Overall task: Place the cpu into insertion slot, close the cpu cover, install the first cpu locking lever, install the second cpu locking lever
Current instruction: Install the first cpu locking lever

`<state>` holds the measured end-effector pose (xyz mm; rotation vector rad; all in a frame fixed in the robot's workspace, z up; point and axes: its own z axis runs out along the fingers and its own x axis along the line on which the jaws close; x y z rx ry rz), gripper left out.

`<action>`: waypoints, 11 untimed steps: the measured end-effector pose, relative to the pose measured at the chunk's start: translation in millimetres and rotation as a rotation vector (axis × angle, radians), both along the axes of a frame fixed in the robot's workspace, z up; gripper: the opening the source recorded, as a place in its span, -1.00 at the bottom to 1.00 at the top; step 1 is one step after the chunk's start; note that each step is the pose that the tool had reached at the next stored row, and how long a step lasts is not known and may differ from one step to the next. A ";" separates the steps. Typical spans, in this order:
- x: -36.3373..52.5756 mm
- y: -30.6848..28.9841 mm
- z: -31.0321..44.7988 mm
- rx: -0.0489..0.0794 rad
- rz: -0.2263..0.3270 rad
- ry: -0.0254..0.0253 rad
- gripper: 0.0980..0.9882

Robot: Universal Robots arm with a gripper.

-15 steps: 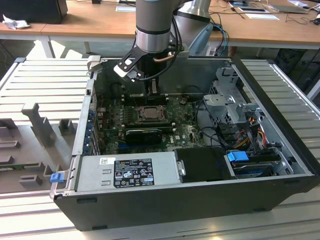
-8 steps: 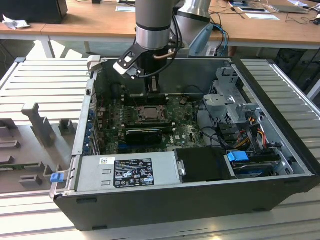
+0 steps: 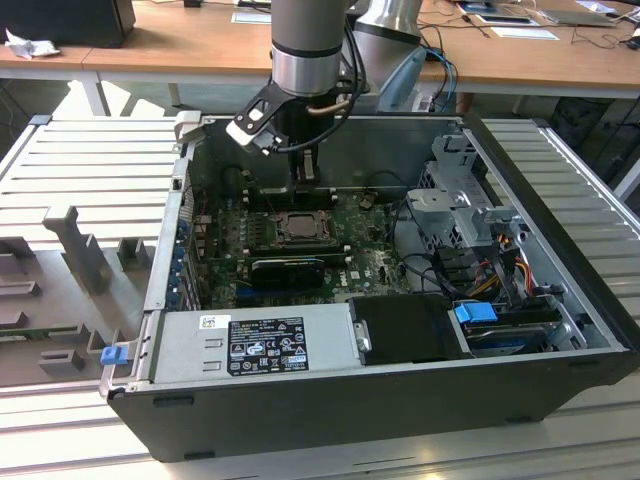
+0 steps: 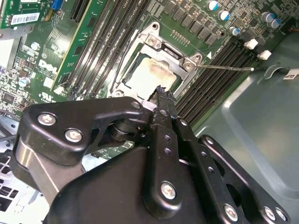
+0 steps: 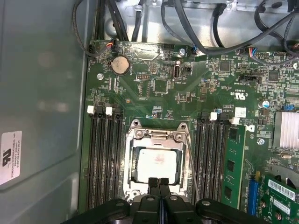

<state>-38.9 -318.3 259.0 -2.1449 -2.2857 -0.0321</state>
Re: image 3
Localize silver power supply unit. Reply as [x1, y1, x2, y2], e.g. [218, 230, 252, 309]
[149, 302, 361, 384]

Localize metal socket cover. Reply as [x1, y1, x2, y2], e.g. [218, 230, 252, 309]
[275, 210, 334, 244]

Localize silver metal drive cage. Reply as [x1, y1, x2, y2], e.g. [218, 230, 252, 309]
[403, 132, 534, 261]

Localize pale blue teach pendant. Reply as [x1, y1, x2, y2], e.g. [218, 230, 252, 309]
[374, 47, 427, 114]

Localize hard disk in blue carrier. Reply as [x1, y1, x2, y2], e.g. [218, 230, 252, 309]
[453, 300, 551, 357]

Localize green motherboard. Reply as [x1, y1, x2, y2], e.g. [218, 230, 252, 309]
[192, 189, 416, 309]

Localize black plastic shroud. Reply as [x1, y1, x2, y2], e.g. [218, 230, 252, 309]
[347, 293, 474, 366]

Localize crumpled white paper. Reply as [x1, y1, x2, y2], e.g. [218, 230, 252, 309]
[4, 27, 62, 60]

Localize grey parts rack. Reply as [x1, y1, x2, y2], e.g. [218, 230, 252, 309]
[0, 204, 161, 389]

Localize black graphics card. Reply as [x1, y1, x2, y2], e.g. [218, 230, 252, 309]
[249, 257, 326, 290]

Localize wooden office desk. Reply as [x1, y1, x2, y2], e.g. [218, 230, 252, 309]
[82, 0, 640, 101]
[0, 43, 101, 119]

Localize coloured power wire bundle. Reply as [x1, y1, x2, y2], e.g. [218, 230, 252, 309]
[469, 248, 532, 297]

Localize CPU socket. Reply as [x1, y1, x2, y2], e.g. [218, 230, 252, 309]
[272, 209, 336, 247]

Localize grey laptop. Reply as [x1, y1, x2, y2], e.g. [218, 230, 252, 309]
[542, 7, 617, 29]

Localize black PC case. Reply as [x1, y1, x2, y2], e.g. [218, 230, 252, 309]
[97, 112, 640, 464]

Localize black box device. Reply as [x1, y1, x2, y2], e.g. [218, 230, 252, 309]
[0, 0, 136, 49]

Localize silver CPU chip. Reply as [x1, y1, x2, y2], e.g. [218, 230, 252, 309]
[288, 215, 322, 237]

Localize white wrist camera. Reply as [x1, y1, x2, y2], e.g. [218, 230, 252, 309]
[224, 107, 276, 157]

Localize flat dark-screen tablet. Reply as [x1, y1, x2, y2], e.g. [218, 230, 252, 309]
[474, 13, 534, 26]

